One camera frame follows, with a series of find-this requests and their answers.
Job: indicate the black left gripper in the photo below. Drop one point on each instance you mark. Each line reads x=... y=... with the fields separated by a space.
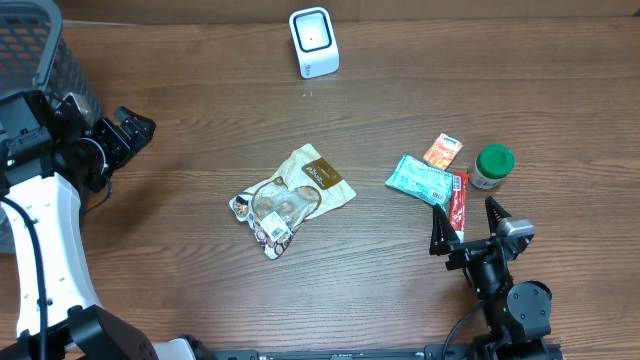
x=118 y=138

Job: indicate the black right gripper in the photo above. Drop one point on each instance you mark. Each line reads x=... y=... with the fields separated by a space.
x=473 y=248

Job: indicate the red candy bar wrapper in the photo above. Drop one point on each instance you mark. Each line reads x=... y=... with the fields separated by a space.
x=457 y=207

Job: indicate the teal wet wipes pack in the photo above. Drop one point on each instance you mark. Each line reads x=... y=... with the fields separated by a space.
x=417 y=179

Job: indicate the green lid jar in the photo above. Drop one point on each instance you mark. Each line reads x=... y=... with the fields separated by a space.
x=491 y=166

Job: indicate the small orange packet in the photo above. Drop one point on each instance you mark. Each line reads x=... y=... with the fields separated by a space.
x=442 y=152

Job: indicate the brown red snack bag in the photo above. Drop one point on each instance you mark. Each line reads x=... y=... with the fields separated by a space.
x=304 y=187

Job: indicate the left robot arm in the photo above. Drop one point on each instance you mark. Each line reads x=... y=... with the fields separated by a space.
x=47 y=154

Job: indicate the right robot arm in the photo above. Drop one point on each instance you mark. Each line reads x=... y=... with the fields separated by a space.
x=517 y=316

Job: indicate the white barcode scanner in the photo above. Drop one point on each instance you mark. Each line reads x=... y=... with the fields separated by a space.
x=314 y=42

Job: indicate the grey plastic mesh basket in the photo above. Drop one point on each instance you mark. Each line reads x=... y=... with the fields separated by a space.
x=35 y=56

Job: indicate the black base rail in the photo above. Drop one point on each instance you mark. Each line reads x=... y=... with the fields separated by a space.
x=429 y=352

